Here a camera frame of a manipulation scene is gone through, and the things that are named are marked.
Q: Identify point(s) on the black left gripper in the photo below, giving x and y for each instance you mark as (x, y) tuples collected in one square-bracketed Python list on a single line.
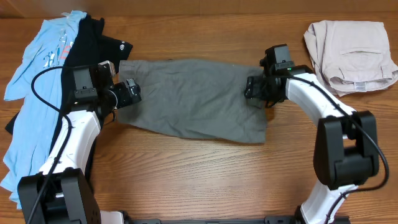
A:
[(125, 99)]

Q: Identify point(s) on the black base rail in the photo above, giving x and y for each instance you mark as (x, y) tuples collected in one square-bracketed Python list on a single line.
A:
[(211, 221)]

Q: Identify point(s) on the grey shorts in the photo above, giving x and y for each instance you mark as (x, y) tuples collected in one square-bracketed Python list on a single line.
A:
[(196, 99)]

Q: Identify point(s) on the folded beige shorts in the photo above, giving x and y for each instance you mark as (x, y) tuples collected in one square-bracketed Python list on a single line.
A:
[(351, 56)]

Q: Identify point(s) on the light blue t-shirt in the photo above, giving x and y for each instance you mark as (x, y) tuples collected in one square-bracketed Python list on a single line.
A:
[(37, 82)]

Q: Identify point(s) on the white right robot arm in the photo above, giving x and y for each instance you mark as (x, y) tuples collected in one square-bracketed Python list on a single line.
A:
[(346, 153)]

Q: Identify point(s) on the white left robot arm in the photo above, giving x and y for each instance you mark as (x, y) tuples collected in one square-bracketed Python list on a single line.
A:
[(60, 192)]

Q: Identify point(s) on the black t-shirt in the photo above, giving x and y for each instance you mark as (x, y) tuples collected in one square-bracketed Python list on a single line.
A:
[(90, 47)]

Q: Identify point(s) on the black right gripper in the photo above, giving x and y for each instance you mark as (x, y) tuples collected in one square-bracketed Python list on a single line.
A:
[(254, 91)]

